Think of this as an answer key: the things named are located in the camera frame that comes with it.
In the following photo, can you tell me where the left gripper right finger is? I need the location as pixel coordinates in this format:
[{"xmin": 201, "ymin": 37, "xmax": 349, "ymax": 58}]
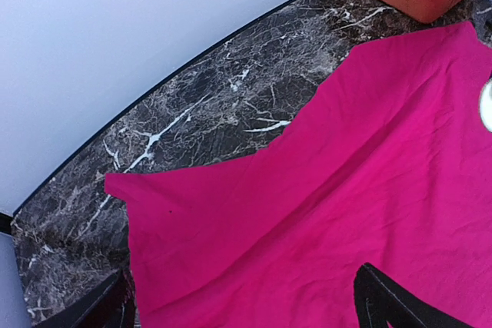
[{"xmin": 354, "ymin": 263, "xmax": 468, "ymax": 328}]

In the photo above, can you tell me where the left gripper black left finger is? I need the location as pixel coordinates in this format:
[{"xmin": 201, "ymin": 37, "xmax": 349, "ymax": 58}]
[{"xmin": 35, "ymin": 268, "xmax": 135, "ymax": 328}]

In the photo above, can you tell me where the red t-shirt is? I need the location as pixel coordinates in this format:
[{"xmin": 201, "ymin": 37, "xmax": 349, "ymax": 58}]
[{"xmin": 105, "ymin": 22, "xmax": 491, "ymax": 327}]

